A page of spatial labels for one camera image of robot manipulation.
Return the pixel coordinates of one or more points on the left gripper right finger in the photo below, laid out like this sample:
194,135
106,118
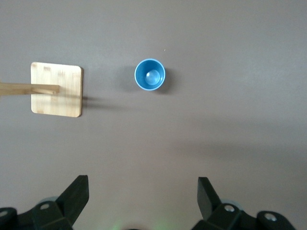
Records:
216,210

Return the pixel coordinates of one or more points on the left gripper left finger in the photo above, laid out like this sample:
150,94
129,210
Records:
64,206

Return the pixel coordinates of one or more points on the light blue plastic cup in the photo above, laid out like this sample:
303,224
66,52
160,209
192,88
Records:
144,79

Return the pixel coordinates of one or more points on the wooden mug tree stand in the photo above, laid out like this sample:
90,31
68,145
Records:
60,100

